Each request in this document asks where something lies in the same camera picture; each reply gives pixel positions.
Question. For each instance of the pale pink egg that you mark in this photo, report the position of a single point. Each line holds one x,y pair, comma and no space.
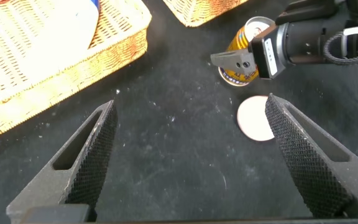
253,119

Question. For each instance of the black tablecloth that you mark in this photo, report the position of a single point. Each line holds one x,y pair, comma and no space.
182,155

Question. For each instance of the white lotion bottle blue cap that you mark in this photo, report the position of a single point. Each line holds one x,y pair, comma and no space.
64,34

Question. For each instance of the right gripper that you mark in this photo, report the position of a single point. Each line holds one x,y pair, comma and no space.
269,53

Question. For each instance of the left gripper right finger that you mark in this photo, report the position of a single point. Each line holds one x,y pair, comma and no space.
309,161

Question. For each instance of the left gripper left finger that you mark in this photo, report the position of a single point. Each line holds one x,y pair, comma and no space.
73,174

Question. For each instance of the gold drink can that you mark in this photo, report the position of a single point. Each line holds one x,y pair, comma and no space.
239,39

